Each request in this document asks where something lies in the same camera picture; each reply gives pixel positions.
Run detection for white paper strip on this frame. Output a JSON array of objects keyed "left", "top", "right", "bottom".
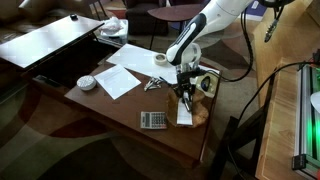
[{"left": 175, "top": 98, "right": 194, "bottom": 127}]

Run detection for beige masking tape roll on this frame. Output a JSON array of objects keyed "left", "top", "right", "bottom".
[{"left": 153, "top": 52, "right": 168, "bottom": 66}]

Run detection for clear plastic bin with bag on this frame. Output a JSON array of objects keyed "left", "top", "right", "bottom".
[{"left": 98, "top": 16, "right": 130, "bottom": 46}]

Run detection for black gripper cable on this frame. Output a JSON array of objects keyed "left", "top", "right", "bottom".
[{"left": 196, "top": 6, "right": 255, "bottom": 83}]

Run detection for black stand leg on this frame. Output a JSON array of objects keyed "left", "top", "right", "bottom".
[{"left": 208, "top": 73, "right": 278, "bottom": 180}]

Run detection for dark brown leather sofa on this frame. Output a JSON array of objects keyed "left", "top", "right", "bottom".
[{"left": 0, "top": 0, "right": 76, "bottom": 34}]

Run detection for grey desk calculator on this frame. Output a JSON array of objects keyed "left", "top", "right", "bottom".
[{"left": 139, "top": 110, "right": 168, "bottom": 130}]

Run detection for black sunglasses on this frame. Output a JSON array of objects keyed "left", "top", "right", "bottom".
[{"left": 200, "top": 76, "right": 212, "bottom": 93}]

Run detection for aluminium frame with green light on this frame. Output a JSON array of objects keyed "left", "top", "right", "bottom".
[{"left": 291, "top": 63, "right": 320, "bottom": 172}]

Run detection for black bench cable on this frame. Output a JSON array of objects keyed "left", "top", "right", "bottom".
[{"left": 228, "top": 59, "right": 316, "bottom": 180}]

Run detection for dark round side table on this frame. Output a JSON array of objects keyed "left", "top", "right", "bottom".
[{"left": 147, "top": 3, "right": 205, "bottom": 51}]

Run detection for white printed paper sheet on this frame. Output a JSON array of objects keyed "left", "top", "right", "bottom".
[{"left": 93, "top": 63, "right": 142, "bottom": 101}]

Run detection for dark armchair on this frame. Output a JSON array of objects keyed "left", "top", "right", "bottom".
[{"left": 124, "top": 0, "right": 170, "bottom": 36}]

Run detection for light wooden bench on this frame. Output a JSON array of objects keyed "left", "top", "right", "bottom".
[{"left": 252, "top": 0, "right": 320, "bottom": 180}]

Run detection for wooden coffee table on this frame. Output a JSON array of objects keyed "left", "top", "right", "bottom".
[{"left": 0, "top": 0, "right": 268, "bottom": 180}]

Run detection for white ribbed round lid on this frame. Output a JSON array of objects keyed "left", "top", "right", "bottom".
[{"left": 76, "top": 75, "right": 98, "bottom": 92}]

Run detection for blue and white box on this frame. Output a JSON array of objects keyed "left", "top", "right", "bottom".
[{"left": 245, "top": 0, "right": 268, "bottom": 18}]

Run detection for large white board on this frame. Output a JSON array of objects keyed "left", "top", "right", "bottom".
[{"left": 105, "top": 43, "right": 221, "bottom": 85}]

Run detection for silver metal cylinder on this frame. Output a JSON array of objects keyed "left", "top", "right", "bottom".
[{"left": 184, "top": 97, "right": 192, "bottom": 113}]

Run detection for hanging black connector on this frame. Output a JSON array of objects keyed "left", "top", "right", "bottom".
[{"left": 264, "top": 18, "right": 280, "bottom": 44}]

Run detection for burl wood tray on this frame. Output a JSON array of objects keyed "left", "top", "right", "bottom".
[{"left": 165, "top": 88, "right": 210, "bottom": 129}]

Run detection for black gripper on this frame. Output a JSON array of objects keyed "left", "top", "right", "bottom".
[{"left": 173, "top": 68, "right": 202, "bottom": 110}]

